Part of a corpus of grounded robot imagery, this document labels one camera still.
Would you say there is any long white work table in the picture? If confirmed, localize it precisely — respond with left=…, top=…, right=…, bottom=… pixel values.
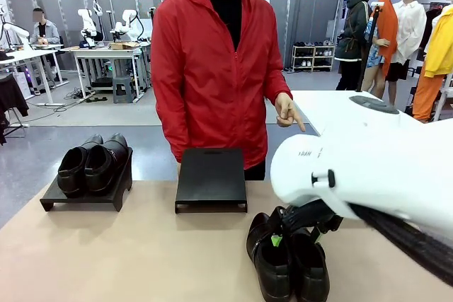
left=0, top=44, right=70, bottom=105

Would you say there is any person in white shirt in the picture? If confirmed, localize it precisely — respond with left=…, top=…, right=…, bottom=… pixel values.
left=384, top=0, right=428, bottom=83

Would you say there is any black tripod pole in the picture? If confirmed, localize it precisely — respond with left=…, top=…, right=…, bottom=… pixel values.
left=355, top=1, right=386, bottom=93

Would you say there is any white shoe rack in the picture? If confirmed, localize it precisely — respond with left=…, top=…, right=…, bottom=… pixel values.
left=291, top=41, right=336, bottom=73

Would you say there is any grey plastic stool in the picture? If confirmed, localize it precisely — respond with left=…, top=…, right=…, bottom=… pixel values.
left=112, top=76, right=137, bottom=105

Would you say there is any mannequin in orange top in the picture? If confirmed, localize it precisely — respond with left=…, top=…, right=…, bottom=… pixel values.
left=360, top=0, right=401, bottom=107

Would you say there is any white robot arm with tan gripper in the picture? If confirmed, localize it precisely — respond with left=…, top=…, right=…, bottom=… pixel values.
left=0, top=21, right=35, bottom=51

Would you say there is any mannequin in yellow hoodie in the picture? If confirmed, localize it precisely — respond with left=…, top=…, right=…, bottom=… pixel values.
left=411, top=4, right=453, bottom=123

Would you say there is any person's left forearm red sleeve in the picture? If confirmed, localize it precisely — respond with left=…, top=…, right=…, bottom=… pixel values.
left=260, top=64, right=294, bottom=105

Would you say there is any person in red jacket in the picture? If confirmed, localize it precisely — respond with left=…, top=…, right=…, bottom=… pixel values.
left=151, top=0, right=294, bottom=182

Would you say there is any person's left hand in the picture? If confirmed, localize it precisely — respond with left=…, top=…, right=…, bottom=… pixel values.
left=274, top=92, right=307, bottom=134

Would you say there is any black shoe stand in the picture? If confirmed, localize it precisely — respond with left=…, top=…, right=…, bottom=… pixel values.
left=39, top=146, right=134, bottom=213
left=174, top=147, right=248, bottom=215

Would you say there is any white table with cardboard box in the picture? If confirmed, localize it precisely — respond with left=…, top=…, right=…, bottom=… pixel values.
left=64, top=44, right=151, bottom=103

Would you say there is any person's right forearm red sleeve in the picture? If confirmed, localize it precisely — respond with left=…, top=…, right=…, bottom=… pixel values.
left=155, top=100, right=187, bottom=164

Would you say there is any seated person grey jacket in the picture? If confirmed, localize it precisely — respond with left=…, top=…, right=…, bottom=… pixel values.
left=28, top=7, right=62, bottom=80

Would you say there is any black hanging garment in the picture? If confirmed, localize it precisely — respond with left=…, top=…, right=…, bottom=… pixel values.
left=0, top=73, right=30, bottom=146

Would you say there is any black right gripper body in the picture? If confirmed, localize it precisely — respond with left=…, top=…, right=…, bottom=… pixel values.
left=281, top=199, right=345, bottom=235

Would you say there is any flat cardboard box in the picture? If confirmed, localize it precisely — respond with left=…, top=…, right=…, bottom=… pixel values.
left=108, top=41, right=141, bottom=51

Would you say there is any black right arm cable sleeve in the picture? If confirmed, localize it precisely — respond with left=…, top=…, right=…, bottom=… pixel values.
left=348, top=202, right=453, bottom=286

